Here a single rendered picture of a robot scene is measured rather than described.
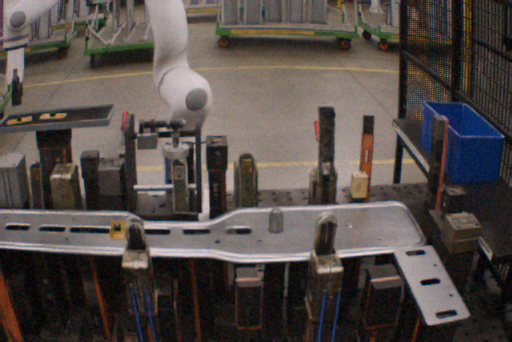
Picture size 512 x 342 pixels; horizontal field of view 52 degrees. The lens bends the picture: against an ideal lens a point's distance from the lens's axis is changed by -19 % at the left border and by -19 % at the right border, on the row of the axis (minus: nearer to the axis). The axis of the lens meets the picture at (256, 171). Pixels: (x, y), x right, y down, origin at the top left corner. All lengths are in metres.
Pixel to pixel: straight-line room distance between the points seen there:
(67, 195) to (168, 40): 0.53
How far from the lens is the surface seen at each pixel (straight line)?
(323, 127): 1.42
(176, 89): 1.68
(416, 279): 1.18
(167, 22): 1.66
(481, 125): 1.72
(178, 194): 1.42
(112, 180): 1.46
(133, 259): 1.14
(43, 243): 1.31
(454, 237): 1.26
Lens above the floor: 1.62
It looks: 23 degrees down
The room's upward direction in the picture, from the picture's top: 1 degrees clockwise
